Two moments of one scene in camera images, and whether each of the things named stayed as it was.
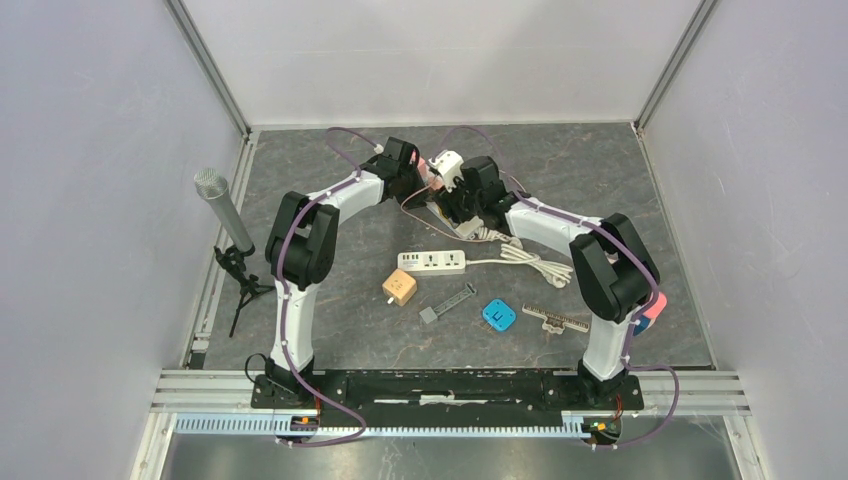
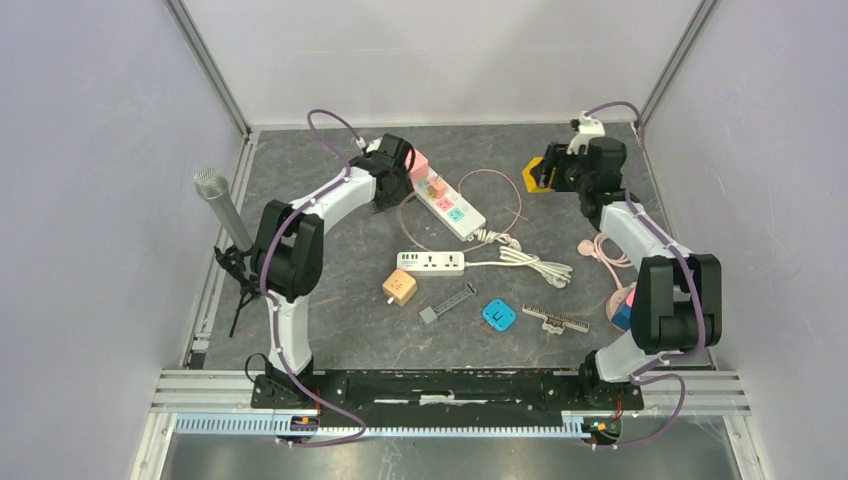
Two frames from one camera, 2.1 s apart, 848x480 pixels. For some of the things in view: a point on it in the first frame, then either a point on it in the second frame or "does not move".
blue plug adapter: x=498 y=315 does not move
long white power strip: x=465 y=228 does not move
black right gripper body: x=461 y=204 → x=569 y=175
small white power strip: x=435 y=262 does not move
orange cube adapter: x=400 y=286 does not move
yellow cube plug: x=442 y=214 → x=531 y=184
